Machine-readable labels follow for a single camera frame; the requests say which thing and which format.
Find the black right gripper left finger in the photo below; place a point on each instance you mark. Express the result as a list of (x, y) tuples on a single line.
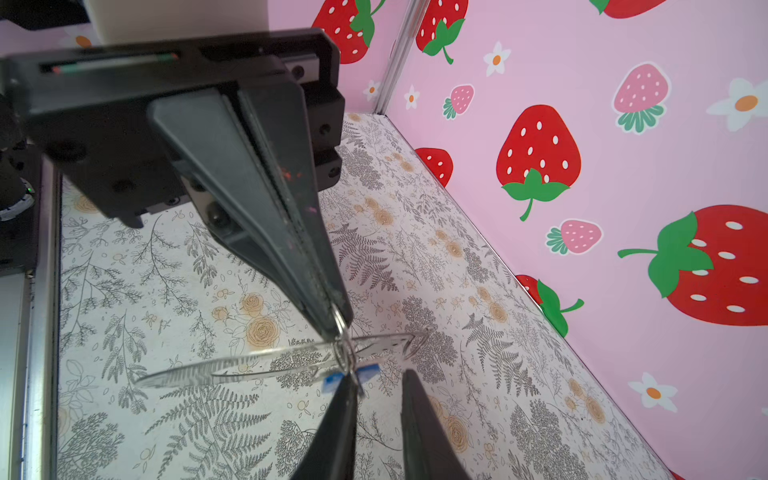
[(331, 454)]

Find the large silver keyring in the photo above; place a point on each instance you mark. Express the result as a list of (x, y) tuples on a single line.
[(316, 359)]

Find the silver frame post right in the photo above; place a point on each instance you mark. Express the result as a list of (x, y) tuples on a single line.
[(398, 57)]

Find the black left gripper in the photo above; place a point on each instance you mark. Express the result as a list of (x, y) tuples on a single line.
[(254, 118)]

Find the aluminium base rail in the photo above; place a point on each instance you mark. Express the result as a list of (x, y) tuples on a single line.
[(30, 303)]

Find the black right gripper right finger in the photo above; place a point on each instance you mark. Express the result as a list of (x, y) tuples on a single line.
[(427, 452)]

